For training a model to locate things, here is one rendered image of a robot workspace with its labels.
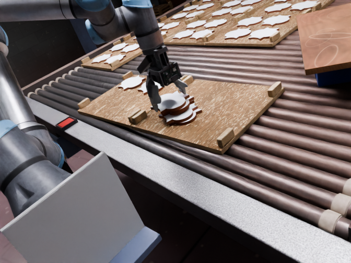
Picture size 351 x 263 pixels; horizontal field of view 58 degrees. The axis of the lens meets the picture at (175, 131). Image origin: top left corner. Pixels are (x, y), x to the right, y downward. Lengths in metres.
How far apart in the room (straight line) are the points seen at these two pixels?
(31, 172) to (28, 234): 0.13
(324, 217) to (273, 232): 0.10
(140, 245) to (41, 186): 0.27
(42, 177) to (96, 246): 0.20
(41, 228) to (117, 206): 0.17
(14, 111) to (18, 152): 0.22
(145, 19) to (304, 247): 0.68
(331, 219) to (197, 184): 0.32
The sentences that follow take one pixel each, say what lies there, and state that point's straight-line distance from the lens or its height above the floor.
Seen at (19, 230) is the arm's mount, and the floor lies 1.09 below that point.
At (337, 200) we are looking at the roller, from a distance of 0.72.
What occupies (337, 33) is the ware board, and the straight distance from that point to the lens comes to 1.15.
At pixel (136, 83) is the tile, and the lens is 1.48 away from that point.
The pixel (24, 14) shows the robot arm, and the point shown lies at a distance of 0.91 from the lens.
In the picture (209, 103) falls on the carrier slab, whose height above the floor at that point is 0.94.
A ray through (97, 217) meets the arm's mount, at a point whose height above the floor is 0.99.
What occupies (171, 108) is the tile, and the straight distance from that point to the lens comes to 1.03.
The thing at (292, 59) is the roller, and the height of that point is 0.92.
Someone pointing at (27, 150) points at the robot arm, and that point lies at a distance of 0.77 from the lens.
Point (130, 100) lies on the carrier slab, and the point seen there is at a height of 0.94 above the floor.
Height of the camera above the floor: 1.44
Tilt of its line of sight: 30 degrees down
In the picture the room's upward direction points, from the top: 21 degrees counter-clockwise
